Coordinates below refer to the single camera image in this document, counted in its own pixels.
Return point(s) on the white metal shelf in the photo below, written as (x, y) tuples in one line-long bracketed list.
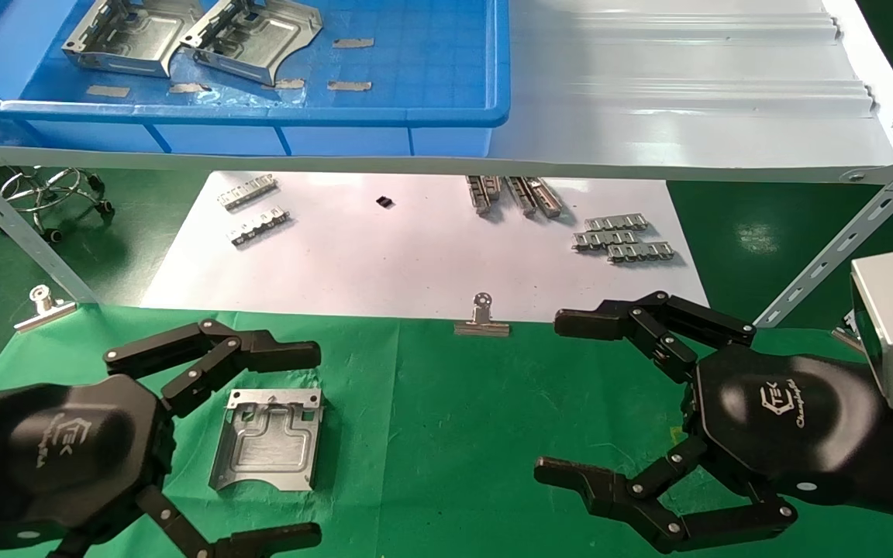
[(687, 116)]

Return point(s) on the silver binder clip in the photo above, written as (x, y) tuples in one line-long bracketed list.
[(482, 325), (43, 311)]

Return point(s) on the blue plastic bin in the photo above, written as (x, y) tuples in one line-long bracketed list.
[(446, 77)]

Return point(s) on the white paper sheet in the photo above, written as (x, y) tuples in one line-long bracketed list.
[(384, 263)]

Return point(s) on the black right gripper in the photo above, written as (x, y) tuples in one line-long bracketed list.
[(787, 418)]

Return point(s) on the notched metal strip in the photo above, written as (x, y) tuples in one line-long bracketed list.
[(615, 223), (260, 226), (604, 240), (642, 252), (246, 192)]

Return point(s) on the perforated metal brace bar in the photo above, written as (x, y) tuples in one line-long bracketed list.
[(842, 244), (20, 232)]

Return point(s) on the short metal rail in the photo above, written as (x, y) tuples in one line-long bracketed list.
[(494, 186), (522, 198), (479, 198), (547, 198)]

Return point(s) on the stamped sheet metal part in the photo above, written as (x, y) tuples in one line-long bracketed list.
[(132, 39), (268, 449), (260, 39)]

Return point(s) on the chrome stool base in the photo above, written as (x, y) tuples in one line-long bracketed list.
[(47, 190)]

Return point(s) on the green table cloth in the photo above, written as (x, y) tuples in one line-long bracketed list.
[(454, 434)]

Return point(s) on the grey tape piece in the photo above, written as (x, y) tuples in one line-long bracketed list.
[(107, 91), (353, 43), (349, 85), (187, 87), (290, 83)]

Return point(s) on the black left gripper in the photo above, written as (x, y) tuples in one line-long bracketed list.
[(67, 449)]

